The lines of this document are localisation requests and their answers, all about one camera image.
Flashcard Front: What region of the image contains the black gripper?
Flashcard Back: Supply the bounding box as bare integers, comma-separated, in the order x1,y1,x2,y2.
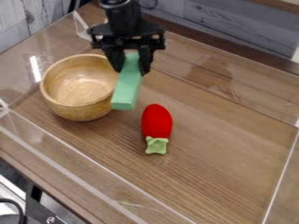
87,5,165,75

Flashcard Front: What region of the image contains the green rectangular block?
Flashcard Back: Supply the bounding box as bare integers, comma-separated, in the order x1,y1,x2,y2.
110,52,142,110

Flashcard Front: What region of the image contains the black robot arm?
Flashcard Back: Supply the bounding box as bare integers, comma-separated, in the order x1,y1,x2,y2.
87,0,165,75

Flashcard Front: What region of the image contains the brown wooden bowl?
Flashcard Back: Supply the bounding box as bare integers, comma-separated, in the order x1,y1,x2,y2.
39,53,117,122

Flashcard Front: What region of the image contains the red plush strawberry toy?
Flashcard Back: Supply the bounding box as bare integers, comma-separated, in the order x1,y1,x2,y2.
141,104,173,155

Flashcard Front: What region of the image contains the clear acrylic corner bracket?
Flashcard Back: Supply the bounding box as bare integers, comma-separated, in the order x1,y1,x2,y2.
71,11,91,42

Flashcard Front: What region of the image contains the clear acrylic tray wall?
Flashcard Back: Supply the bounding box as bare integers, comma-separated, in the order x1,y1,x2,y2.
0,100,194,224

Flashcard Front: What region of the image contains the black cable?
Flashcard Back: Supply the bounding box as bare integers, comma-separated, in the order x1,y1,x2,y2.
0,198,27,224

